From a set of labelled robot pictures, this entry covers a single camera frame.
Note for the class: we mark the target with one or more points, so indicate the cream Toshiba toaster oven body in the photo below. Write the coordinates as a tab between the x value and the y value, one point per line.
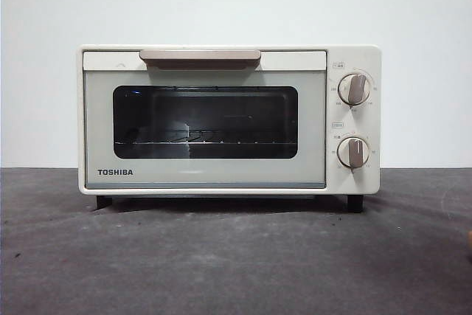
354	57

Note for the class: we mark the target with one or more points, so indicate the timer knob with beige grip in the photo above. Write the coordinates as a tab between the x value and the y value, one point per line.
354	152

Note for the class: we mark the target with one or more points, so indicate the temperature knob with beige grip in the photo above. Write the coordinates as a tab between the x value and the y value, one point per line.
354	89

